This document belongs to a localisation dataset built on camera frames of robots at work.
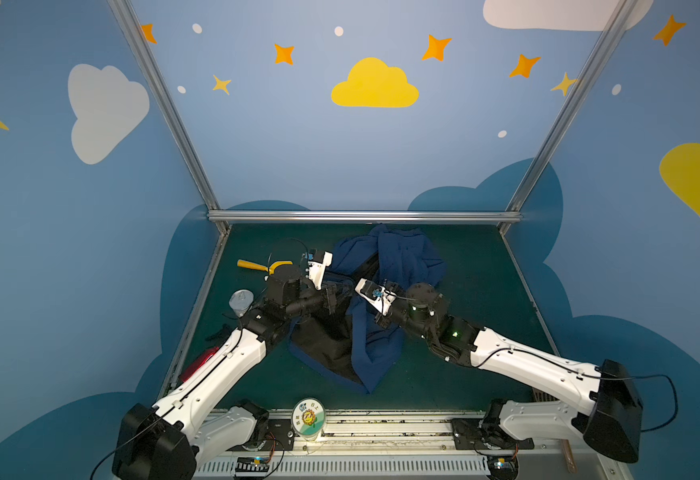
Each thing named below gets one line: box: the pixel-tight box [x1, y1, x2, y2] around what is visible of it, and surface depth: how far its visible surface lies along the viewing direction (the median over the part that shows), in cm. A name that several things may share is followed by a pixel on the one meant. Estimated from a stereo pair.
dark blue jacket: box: [289, 224, 447, 394], surface depth 90 cm
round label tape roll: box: [291, 398, 326, 442], surface depth 72 cm
